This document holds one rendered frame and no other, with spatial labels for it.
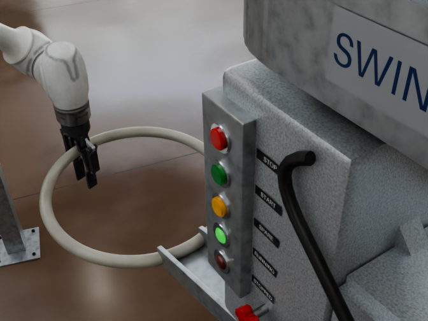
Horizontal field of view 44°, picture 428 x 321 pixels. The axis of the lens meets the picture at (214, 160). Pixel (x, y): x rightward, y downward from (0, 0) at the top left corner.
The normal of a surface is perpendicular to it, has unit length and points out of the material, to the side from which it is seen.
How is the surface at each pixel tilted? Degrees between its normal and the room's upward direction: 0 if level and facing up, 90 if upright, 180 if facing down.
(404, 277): 4
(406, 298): 4
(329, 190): 90
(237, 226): 90
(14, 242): 90
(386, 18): 90
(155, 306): 0
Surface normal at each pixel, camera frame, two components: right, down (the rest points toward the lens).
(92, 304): -0.02, -0.79
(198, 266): -0.17, -0.90
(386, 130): -0.83, 0.35
